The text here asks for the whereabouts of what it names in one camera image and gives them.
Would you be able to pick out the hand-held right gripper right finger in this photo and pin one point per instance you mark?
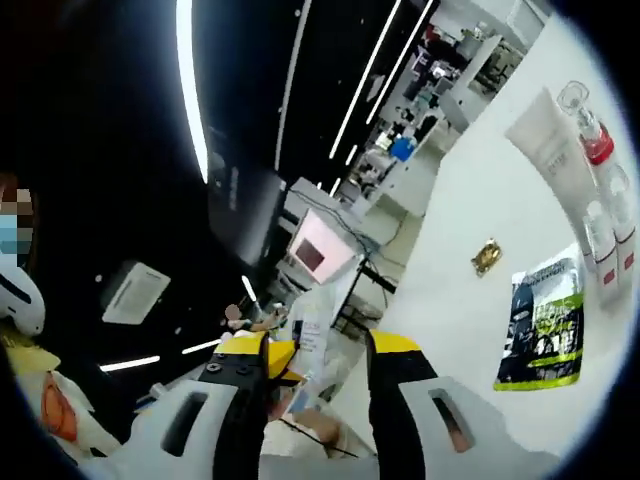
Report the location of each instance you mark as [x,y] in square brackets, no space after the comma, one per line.
[400,430]

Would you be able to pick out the computer monitor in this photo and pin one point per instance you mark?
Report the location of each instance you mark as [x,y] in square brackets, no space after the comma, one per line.
[315,252]

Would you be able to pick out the long ceiling light strip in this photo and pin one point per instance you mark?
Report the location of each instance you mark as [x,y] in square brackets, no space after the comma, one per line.
[192,100]

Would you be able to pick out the white skincare bottle red collar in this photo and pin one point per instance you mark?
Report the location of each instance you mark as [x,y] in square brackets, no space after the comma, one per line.
[597,147]

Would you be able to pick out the gold foil packet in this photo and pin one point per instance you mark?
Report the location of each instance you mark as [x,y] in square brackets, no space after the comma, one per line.
[487,256]

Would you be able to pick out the white skincare tube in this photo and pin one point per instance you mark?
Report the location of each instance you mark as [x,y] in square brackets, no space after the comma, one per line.
[550,140]

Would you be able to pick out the person's right hand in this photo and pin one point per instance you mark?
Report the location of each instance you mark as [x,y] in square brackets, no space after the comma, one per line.
[327,431]

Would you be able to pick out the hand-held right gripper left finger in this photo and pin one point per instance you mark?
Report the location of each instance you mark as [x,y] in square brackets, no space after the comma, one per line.
[235,430]

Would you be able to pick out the blue plastic crate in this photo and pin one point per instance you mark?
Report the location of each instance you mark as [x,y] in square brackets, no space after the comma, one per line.
[402,148]

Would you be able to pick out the row of white office desks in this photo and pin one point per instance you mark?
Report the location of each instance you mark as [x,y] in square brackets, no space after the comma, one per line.
[395,190]

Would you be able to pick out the green black mask packet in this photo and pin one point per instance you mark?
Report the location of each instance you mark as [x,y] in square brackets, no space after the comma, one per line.
[542,325]

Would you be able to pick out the ceiling air conditioner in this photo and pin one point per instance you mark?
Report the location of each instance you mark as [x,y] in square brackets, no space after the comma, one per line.
[135,297]

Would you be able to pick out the standing desk black legs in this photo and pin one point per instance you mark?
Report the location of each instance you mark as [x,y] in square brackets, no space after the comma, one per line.
[360,295]

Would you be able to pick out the white plush toy orange scarf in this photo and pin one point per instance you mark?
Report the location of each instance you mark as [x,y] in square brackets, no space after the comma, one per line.
[30,360]

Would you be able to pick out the large dark hanging display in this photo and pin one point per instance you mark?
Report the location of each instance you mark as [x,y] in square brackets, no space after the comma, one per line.
[245,210]

